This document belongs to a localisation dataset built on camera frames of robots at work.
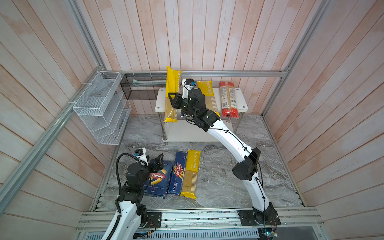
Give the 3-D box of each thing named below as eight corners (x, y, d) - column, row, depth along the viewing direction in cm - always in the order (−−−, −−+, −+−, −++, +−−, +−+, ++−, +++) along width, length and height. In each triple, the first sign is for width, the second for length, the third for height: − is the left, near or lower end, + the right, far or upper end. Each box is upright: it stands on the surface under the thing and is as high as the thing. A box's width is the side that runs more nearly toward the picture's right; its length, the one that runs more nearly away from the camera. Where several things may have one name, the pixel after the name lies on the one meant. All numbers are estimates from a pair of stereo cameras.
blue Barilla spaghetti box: (167, 194, 83) (166, 192, 80) (175, 153, 100) (175, 150, 97) (181, 196, 83) (181, 194, 80) (187, 155, 99) (187, 152, 96)
